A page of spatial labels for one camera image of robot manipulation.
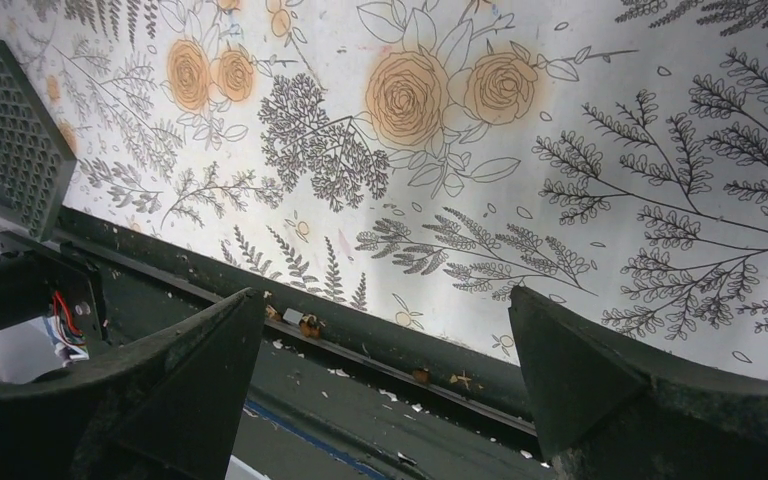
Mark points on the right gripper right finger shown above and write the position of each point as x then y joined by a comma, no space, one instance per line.
606,406

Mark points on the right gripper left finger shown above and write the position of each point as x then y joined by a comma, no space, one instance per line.
166,406

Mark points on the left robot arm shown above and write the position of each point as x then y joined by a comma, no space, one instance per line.
52,309

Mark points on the floral tablecloth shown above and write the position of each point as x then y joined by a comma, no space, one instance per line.
418,160

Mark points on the dark grey studded plate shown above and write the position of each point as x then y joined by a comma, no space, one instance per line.
36,162

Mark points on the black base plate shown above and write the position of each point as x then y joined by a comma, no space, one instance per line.
336,393

